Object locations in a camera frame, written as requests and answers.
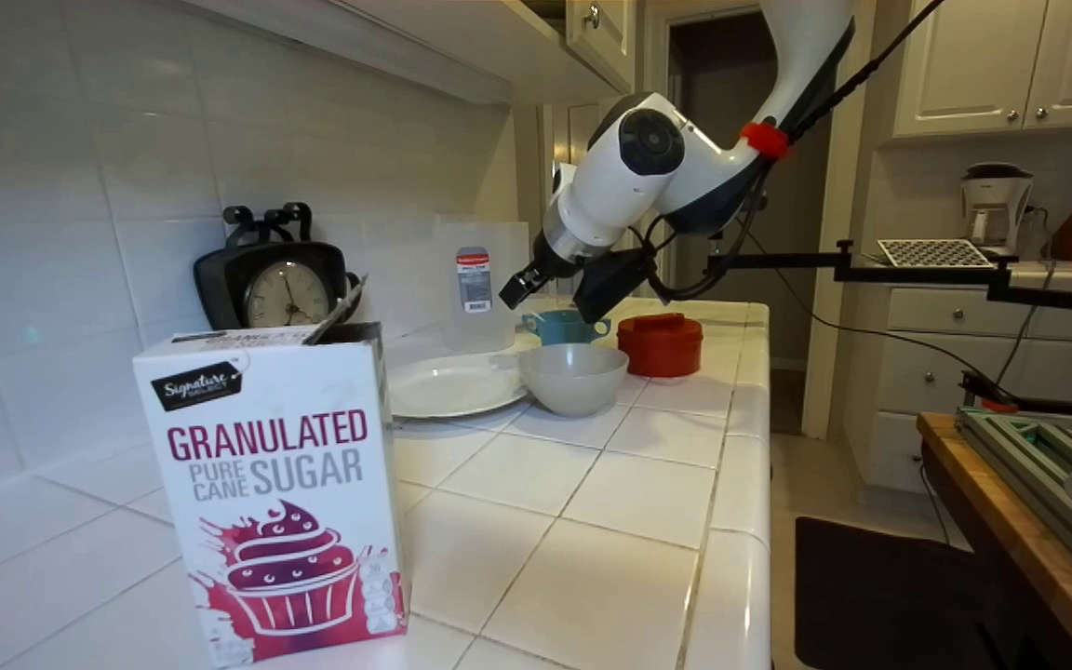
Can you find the red black pliers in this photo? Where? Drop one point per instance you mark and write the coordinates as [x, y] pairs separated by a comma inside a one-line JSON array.
[[990, 395]]

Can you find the white coffee maker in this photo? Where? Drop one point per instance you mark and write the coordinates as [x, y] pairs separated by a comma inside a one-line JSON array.
[[994, 209]]

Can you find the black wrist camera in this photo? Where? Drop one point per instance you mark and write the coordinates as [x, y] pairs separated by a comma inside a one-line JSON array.
[[613, 283]]

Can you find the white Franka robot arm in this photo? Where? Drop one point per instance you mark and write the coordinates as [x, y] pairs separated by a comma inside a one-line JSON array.
[[635, 173]]

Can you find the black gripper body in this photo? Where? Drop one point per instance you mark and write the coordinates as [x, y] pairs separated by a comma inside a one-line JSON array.
[[555, 263]]

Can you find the cream bowl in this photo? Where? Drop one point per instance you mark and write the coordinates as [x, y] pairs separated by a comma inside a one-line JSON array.
[[575, 376]]

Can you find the white upper cabinet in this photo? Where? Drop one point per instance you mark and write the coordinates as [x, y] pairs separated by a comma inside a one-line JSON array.
[[1005, 61], [463, 40]]

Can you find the black floor mat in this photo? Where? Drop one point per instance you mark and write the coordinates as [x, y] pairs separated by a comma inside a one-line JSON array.
[[894, 597]]

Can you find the white lower cabinet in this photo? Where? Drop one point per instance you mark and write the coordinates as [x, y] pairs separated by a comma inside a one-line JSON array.
[[921, 375]]

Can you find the white cabinet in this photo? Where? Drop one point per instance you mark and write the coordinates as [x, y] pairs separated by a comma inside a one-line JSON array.
[[1005, 61], [921, 375], [463, 40]]

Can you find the clear plastic container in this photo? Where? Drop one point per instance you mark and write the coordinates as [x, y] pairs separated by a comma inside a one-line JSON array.
[[480, 281]]

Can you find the black kitchen scale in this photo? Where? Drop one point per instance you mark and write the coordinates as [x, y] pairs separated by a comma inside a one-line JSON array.
[[276, 292]]

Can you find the white plate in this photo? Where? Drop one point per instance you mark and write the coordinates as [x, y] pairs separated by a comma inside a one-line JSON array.
[[449, 389]]

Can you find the orange pot with lid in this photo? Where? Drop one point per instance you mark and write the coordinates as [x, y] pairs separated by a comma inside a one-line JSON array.
[[662, 347]]

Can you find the granulated sugar carton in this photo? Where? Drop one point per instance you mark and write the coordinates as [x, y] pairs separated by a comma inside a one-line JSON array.
[[268, 498]]

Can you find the wooden table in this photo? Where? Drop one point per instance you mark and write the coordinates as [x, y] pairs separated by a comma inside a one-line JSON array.
[[1057, 570]]

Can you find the grey green framed panel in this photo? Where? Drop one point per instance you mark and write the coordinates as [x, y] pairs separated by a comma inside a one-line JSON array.
[[1031, 461]]

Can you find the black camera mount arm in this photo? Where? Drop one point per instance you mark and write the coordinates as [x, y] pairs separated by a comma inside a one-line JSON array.
[[933, 272]]

